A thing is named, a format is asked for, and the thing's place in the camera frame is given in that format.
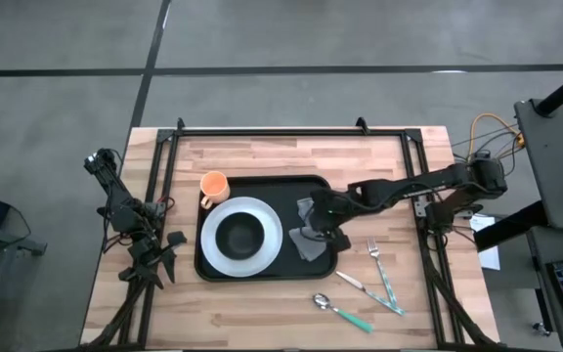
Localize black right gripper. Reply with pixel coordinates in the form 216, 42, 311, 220
308, 188, 356, 253

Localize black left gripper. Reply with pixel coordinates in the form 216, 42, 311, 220
117, 231, 189, 290

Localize grey cloth napkin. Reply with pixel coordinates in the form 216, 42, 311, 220
288, 197, 330, 263

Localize white round plate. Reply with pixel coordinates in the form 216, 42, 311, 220
199, 196, 283, 279

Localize fork with patterned handle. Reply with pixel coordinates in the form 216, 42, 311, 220
367, 238, 400, 312

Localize black bowl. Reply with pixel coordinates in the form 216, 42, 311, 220
214, 211, 266, 261

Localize orange mug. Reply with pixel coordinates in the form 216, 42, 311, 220
198, 170, 231, 210

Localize spoon with teal handle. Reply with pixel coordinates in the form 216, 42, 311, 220
312, 292, 374, 334

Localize black rectangular serving tray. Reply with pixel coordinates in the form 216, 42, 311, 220
194, 174, 339, 284

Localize white paper sheet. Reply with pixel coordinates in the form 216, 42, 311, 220
469, 214, 501, 272

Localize black beam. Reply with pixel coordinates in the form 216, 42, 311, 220
474, 199, 549, 253

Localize grey keyboard desk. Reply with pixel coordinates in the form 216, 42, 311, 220
525, 227, 563, 352

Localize grey side desk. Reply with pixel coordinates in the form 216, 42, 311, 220
513, 97, 563, 231

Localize caster wheel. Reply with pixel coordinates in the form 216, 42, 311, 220
530, 320, 554, 338

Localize knife with patterned handle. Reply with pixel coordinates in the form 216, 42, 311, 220
335, 271, 406, 317

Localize black aluminium rig frame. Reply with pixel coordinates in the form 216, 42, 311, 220
80, 116, 496, 351

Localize yellow cable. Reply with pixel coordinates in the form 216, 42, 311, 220
469, 112, 526, 162

